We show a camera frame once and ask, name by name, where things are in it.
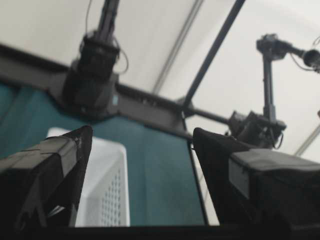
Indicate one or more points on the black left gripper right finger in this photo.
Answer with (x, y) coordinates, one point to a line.
(270, 194)

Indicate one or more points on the white perforated plastic basket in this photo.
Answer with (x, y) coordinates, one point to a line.
(104, 200)

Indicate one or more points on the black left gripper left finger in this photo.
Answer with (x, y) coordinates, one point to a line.
(41, 186)

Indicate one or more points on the black metal frame rail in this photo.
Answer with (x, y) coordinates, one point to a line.
(162, 178)

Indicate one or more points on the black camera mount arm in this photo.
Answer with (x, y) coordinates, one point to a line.
(265, 130)

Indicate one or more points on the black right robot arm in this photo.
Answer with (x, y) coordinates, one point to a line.
(88, 86)

